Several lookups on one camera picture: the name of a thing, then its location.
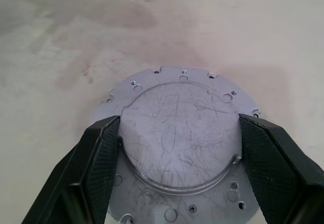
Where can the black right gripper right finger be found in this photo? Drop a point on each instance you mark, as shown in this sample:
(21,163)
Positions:
(281,173)

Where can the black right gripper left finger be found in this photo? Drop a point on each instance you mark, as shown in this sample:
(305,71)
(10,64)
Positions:
(83,173)

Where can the grey round metal motor lid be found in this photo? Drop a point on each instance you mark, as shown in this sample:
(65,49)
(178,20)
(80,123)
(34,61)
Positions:
(177,133)

